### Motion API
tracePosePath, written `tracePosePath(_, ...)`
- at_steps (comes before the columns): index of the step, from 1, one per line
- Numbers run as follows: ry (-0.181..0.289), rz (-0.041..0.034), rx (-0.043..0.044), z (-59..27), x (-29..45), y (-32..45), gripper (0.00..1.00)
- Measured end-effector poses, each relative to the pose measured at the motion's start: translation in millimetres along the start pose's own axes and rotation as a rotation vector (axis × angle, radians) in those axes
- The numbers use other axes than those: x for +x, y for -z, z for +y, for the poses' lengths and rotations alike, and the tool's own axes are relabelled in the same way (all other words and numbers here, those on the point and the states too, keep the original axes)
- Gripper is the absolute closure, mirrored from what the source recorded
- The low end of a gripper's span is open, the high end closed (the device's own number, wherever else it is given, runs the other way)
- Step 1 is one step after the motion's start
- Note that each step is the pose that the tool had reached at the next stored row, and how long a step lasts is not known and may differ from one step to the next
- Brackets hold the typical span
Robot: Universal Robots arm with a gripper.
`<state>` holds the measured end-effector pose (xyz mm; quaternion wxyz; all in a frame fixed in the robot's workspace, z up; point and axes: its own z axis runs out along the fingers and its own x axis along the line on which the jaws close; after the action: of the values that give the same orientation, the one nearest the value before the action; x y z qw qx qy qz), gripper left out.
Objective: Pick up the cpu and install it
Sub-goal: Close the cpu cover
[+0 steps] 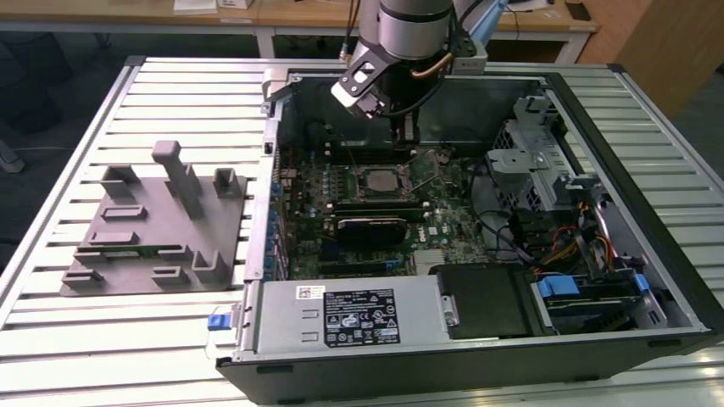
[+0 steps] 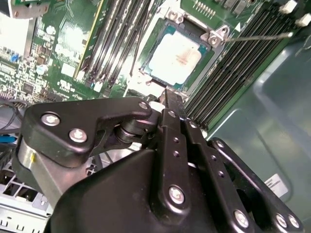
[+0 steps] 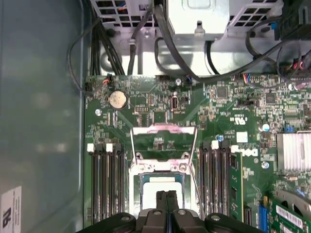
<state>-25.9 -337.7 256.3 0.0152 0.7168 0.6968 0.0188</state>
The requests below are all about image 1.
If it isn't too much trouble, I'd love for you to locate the metal socket cover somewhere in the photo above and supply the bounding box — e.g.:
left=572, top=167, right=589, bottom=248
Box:
left=399, top=148, right=443, bottom=190

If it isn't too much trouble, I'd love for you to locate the silver CPU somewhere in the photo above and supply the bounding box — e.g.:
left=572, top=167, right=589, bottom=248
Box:
left=360, top=168, right=401, bottom=192

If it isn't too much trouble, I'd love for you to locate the CPU socket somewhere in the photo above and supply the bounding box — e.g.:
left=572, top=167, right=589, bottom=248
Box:
left=349, top=164, right=415, bottom=203

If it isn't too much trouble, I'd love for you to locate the black RAM slot bank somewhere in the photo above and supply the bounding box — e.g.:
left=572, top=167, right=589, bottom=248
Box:
left=323, top=137, right=420, bottom=166
left=332, top=201, right=429, bottom=222

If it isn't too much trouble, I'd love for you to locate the metal drive cage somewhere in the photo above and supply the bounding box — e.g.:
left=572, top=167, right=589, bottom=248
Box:
left=484, top=95, right=601, bottom=213

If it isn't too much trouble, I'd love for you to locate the green motherboard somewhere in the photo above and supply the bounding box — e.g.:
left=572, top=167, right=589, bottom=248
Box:
left=271, top=146, right=493, bottom=281

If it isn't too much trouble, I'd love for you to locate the silver chipset heatsink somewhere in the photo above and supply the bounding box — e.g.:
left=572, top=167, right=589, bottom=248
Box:
left=415, top=249, right=448, bottom=276

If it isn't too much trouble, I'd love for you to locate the blue disk carrier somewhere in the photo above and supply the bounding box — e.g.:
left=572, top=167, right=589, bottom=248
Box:
left=536, top=275, right=581, bottom=300

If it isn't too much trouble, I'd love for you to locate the brown wooden cabinet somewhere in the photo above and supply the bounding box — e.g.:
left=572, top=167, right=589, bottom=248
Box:
left=576, top=0, right=724, bottom=118

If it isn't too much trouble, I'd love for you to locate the grey power supply unit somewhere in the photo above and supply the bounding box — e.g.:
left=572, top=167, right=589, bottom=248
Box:
left=243, top=277, right=453, bottom=355

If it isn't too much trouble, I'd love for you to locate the grey parts rack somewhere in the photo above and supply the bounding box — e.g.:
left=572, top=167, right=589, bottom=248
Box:
left=59, top=139, right=251, bottom=298

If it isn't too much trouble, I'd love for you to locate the wooden desk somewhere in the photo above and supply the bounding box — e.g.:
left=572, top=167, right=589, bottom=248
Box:
left=0, top=0, right=601, bottom=64

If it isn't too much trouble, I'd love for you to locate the green RAM stick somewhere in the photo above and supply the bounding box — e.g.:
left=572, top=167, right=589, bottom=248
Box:
left=99, top=244, right=185, bottom=258

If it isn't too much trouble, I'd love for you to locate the black PC case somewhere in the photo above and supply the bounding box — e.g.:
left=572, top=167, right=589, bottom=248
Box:
left=213, top=67, right=724, bottom=406

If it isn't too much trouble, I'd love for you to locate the black office chair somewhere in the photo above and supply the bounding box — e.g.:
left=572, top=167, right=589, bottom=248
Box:
left=0, top=31, right=75, bottom=135

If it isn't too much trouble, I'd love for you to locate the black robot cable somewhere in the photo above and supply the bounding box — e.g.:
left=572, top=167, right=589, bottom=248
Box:
left=377, top=54, right=452, bottom=119

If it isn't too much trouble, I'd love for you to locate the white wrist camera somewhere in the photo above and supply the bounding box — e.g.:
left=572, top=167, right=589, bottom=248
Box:
left=331, top=59, right=392, bottom=120

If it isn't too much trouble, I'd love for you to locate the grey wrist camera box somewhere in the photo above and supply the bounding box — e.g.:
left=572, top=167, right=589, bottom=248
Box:
left=452, top=42, right=489, bottom=72

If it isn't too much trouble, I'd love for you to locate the coloured wire bundle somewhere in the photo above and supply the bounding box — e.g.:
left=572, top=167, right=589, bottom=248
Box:
left=536, top=203, right=617, bottom=272

